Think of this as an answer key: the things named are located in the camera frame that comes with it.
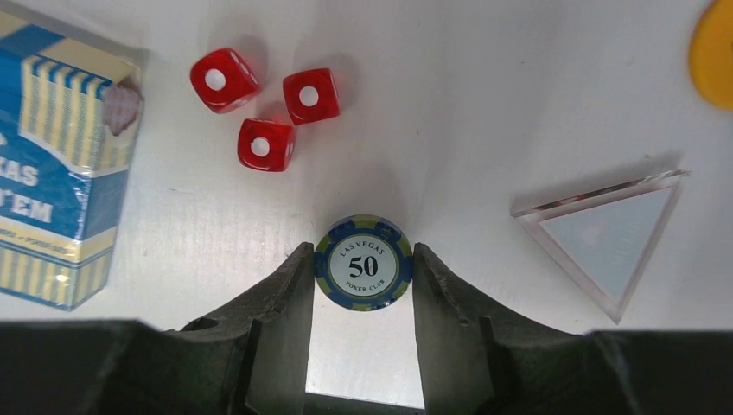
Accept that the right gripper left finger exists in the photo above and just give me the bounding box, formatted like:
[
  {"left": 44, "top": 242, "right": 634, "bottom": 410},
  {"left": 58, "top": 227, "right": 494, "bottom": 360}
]
[{"left": 166, "top": 242, "right": 315, "bottom": 414}]

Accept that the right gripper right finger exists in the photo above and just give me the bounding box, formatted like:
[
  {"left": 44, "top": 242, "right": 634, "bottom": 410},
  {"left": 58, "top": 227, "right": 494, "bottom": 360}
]
[{"left": 412, "top": 243, "right": 590, "bottom": 414}]

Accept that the yellow round button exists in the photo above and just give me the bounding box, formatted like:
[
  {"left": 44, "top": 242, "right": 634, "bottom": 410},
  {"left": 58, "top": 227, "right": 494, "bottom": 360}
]
[{"left": 688, "top": 0, "right": 732, "bottom": 112}]

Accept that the blue texas holdem card box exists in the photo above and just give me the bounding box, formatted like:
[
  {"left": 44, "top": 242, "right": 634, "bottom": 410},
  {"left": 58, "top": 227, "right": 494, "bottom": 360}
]
[{"left": 1, "top": 1, "right": 144, "bottom": 310}]

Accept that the blue green 50 chip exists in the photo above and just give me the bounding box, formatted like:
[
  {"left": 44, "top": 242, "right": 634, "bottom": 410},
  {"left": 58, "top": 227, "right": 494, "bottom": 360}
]
[{"left": 314, "top": 214, "right": 413, "bottom": 311}]

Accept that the red die left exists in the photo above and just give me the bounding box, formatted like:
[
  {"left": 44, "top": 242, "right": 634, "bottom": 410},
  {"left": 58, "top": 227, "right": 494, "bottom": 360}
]
[{"left": 189, "top": 48, "right": 260, "bottom": 114}]

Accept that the clear triangle dealer marker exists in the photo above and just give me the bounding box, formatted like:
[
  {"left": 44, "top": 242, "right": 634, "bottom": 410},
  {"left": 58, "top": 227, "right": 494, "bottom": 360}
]
[{"left": 511, "top": 169, "right": 689, "bottom": 324}]

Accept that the red die right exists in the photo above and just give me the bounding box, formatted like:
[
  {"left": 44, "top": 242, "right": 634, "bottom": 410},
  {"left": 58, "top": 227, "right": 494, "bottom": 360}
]
[{"left": 283, "top": 67, "right": 341, "bottom": 125}]

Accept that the red die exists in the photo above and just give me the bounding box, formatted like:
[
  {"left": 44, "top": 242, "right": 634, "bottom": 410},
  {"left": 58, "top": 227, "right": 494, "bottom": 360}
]
[
  {"left": 283, "top": 67, "right": 341, "bottom": 125},
  {"left": 237, "top": 118, "right": 296, "bottom": 172},
  {"left": 189, "top": 48, "right": 260, "bottom": 114}
]

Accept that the red die front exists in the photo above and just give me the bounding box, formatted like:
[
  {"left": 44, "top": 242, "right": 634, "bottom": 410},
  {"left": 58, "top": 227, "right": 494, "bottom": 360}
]
[{"left": 237, "top": 118, "right": 296, "bottom": 172}]

